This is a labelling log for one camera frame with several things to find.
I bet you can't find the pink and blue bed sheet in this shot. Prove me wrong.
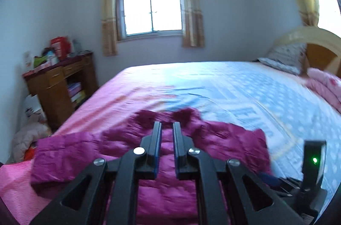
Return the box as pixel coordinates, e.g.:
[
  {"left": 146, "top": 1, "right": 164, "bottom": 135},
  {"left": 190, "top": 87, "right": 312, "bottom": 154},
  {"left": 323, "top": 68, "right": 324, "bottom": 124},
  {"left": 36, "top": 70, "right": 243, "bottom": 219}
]
[{"left": 1, "top": 62, "right": 340, "bottom": 224}]

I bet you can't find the green item on desk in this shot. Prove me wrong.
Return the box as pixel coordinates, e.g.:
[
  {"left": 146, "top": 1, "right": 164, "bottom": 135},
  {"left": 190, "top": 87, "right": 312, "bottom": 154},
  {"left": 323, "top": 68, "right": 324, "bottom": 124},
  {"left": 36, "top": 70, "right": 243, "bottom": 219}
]
[{"left": 33, "top": 55, "right": 47, "bottom": 69}]

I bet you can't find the patterned pillow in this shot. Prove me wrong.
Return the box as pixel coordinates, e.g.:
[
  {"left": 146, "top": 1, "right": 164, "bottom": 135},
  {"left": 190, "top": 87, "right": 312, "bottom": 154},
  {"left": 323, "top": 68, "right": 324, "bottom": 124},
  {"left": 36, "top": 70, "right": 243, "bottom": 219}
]
[{"left": 258, "top": 43, "right": 307, "bottom": 76}]

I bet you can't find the white paper bag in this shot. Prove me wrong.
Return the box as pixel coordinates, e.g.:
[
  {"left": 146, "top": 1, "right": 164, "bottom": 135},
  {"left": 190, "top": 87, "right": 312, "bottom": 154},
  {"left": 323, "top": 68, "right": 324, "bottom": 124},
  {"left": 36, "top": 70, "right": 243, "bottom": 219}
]
[{"left": 24, "top": 95, "right": 42, "bottom": 118}]

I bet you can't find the right beige curtain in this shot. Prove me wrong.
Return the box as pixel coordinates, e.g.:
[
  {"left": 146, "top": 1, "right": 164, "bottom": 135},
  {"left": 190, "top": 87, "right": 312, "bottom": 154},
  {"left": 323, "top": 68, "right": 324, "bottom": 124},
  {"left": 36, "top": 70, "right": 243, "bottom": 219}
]
[{"left": 182, "top": 0, "right": 205, "bottom": 48}]

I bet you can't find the side window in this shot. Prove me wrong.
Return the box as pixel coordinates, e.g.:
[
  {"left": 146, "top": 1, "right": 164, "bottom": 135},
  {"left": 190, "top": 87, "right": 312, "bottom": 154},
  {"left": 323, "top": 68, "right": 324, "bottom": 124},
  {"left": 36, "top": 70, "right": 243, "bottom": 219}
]
[{"left": 318, "top": 0, "right": 340, "bottom": 37}]

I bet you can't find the pink folded quilt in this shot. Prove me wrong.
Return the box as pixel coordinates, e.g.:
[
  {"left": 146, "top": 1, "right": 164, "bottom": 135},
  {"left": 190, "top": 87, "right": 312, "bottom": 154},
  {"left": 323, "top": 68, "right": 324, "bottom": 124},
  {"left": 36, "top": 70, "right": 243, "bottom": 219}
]
[{"left": 305, "top": 68, "right": 341, "bottom": 113}]

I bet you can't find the brown wooden desk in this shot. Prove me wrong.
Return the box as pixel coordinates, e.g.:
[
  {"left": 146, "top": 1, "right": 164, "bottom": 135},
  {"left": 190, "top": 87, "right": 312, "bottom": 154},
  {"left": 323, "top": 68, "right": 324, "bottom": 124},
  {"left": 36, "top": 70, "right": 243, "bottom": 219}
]
[{"left": 23, "top": 51, "right": 99, "bottom": 131}]

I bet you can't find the beige curtain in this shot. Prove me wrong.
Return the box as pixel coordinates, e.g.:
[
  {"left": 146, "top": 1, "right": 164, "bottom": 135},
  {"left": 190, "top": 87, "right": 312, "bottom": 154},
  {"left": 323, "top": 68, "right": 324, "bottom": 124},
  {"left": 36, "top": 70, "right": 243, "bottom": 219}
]
[
  {"left": 182, "top": 0, "right": 205, "bottom": 48},
  {"left": 102, "top": 0, "right": 118, "bottom": 56}
]

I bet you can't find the left beige curtain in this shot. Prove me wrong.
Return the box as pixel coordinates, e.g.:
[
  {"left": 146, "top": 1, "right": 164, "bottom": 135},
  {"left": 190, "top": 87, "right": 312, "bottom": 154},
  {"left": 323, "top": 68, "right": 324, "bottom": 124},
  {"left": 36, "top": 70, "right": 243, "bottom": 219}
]
[{"left": 102, "top": 0, "right": 118, "bottom": 56}]

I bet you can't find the pink quilted coat on floor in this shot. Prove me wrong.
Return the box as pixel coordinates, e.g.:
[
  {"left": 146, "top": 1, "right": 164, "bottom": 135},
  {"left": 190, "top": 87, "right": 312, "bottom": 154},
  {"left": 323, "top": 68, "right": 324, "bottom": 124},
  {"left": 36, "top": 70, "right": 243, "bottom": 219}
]
[{"left": 12, "top": 113, "right": 52, "bottom": 163}]

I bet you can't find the wooden headboard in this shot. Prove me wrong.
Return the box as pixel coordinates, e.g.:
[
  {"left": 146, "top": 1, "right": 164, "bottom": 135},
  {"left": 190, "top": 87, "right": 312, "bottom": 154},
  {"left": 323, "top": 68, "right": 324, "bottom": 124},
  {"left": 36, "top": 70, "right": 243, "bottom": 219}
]
[{"left": 274, "top": 26, "right": 340, "bottom": 78}]

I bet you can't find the white card on wall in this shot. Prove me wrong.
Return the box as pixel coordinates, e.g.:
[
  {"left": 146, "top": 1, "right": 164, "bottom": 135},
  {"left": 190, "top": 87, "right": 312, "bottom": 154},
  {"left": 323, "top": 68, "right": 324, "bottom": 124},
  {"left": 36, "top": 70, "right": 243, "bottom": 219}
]
[{"left": 24, "top": 51, "right": 34, "bottom": 72}]

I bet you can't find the magenta down jacket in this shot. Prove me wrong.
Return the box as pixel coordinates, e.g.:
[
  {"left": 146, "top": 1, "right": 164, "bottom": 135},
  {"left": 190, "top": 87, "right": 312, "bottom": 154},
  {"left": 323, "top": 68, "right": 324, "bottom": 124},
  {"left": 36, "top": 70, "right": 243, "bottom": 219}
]
[{"left": 29, "top": 107, "right": 273, "bottom": 225}]

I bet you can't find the red box on desk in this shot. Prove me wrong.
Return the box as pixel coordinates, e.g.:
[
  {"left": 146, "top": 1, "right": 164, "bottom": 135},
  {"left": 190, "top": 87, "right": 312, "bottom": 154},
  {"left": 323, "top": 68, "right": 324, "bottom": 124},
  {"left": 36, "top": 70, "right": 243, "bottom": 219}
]
[{"left": 50, "top": 36, "right": 71, "bottom": 61}]

